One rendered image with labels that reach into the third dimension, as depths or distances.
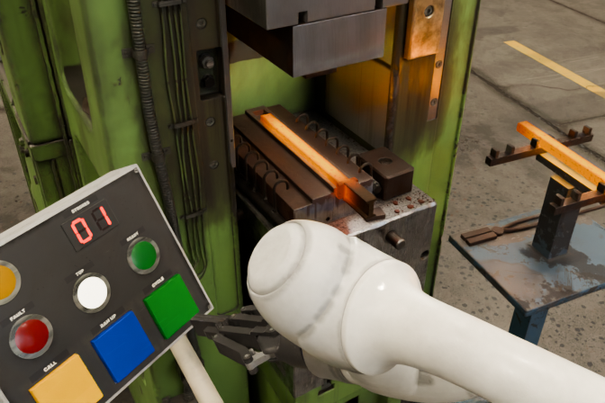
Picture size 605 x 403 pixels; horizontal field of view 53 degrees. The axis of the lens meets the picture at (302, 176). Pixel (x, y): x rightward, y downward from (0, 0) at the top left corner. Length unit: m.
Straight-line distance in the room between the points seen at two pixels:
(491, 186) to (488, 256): 1.64
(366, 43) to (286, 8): 0.19
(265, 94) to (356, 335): 1.21
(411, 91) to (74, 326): 0.93
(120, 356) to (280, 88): 0.95
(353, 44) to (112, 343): 0.65
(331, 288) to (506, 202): 2.63
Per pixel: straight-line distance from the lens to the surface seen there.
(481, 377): 0.49
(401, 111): 1.49
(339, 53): 1.13
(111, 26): 1.08
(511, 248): 1.63
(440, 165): 1.70
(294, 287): 0.50
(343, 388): 1.64
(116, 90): 1.12
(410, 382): 0.64
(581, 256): 1.67
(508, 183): 3.26
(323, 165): 1.32
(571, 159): 1.51
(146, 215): 0.99
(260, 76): 1.64
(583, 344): 2.50
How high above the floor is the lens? 1.71
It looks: 33 degrees down
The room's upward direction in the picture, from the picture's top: straight up
